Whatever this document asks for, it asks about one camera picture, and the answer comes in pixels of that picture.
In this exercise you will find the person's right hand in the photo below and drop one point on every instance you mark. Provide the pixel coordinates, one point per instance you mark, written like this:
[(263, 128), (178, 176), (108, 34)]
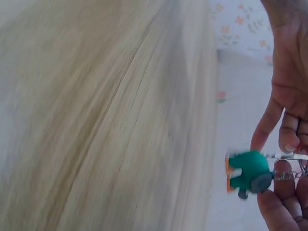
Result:
[(284, 211)]

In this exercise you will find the person's left hand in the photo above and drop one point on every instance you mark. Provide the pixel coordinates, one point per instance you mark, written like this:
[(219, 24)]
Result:
[(291, 62)]

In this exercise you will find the person's right fingers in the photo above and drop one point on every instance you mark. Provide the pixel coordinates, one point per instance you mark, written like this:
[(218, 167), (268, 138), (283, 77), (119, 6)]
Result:
[(276, 207)]

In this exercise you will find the person's left fingers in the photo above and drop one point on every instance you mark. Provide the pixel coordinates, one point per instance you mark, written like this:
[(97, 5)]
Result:
[(265, 131)]

